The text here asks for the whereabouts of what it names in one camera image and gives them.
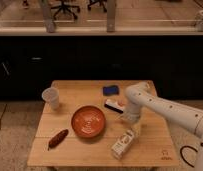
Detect white carton bottle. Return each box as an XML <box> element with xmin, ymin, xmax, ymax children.
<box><xmin>111</xmin><ymin>129</ymin><xmax>136</xmax><ymax>159</ymax></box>

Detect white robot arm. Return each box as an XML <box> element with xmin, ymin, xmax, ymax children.
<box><xmin>123</xmin><ymin>82</ymin><xmax>203</xmax><ymax>171</ymax></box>

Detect blue sponge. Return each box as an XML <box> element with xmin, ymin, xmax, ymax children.
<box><xmin>103</xmin><ymin>85</ymin><xmax>119</xmax><ymax>96</ymax></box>

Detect orange bowl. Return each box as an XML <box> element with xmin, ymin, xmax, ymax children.
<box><xmin>71</xmin><ymin>106</ymin><xmax>106</xmax><ymax>138</ymax></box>

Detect wooden table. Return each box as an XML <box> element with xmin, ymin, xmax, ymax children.
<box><xmin>28</xmin><ymin>80</ymin><xmax>178</xmax><ymax>168</ymax></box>

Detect brown sausage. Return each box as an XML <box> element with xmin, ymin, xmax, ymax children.
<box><xmin>48</xmin><ymin>129</ymin><xmax>69</xmax><ymax>149</ymax></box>

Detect translucent plastic cup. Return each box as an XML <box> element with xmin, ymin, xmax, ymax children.
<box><xmin>42</xmin><ymin>87</ymin><xmax>60</xmax><ymax>110</ymax></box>

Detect black office chair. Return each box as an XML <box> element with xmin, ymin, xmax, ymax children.
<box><xmin>87</xmin><ymin>0</ymin><xmax>108</xmax><ymax>14</ymax></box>
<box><xmin>52</xmin><ymin>0</ymin><xmax>81</xmax><ymax>20</ymax></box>

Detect black cable on floor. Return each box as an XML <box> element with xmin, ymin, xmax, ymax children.
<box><xmin>179</xmin><ymin>145</ymin><xmax>199</xmax><ymax>168</ymax></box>

